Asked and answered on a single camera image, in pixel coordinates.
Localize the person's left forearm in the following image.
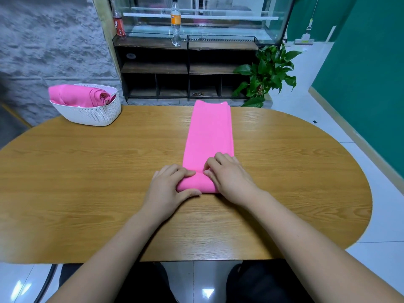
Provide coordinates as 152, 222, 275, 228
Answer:
47, 210, 168, 303

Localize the white mop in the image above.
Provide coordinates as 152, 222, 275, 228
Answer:
293, 19, 315, 46

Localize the black floor cable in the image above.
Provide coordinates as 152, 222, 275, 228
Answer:
33, 263, 59, 303

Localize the dark wooden shelf cabinet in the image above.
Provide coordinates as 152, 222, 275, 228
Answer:
113, 37, 275, 101

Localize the clear bottle with orange label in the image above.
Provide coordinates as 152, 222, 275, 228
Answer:
170, 0, 183, 48

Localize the person's left hand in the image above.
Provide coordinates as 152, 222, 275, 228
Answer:
141, 164, 203, 223

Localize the red label cola bottle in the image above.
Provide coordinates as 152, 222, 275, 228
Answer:
112, 6, 127, 38

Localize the white woven plastic basket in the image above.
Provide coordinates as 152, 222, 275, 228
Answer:
50, 83, 122, 128

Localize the glass display case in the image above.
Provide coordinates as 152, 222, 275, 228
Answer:
110, 0, 296, 47

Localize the pile of pink cloths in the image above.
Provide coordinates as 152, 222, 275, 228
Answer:
176, 99, 236, 194

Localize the person's right hand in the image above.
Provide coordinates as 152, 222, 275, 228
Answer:
202, 152, 263, 209

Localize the person's right forearm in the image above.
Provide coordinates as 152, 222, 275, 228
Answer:
243, 189, 404, 303

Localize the pink towel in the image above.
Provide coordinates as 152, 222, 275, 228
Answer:
48, 84, 117, 109

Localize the green potted plant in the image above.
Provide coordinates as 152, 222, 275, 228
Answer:
231, 44, 303, 109

